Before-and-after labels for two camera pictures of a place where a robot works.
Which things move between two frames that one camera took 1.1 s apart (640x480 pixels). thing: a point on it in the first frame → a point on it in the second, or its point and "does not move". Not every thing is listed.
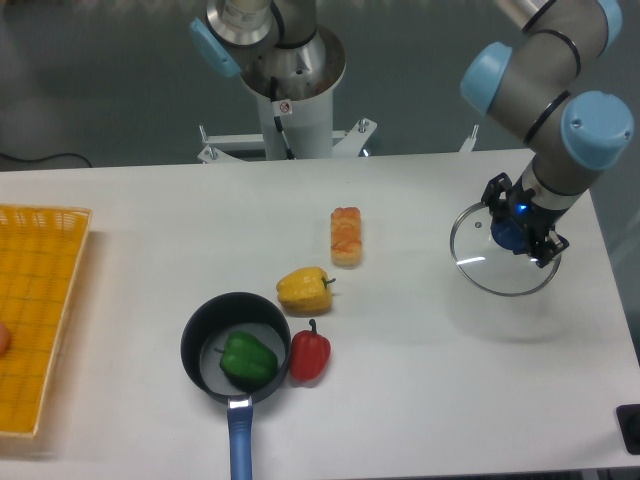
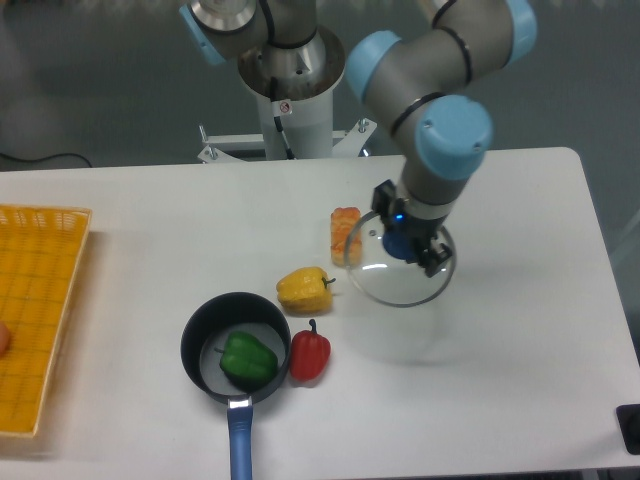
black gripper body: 532,221 → 422,230
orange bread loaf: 346,236 does not move
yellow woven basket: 42,250 does not move
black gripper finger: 552,246 → 434,257
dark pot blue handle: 237,348 does not move
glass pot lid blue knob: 484,254 → 377,265
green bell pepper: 246,362 does not move
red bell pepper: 309,354 does not move
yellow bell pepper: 305,291 does not move
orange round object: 5,340 does not move
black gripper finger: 491,194 → 382,195
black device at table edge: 628,416 does not move
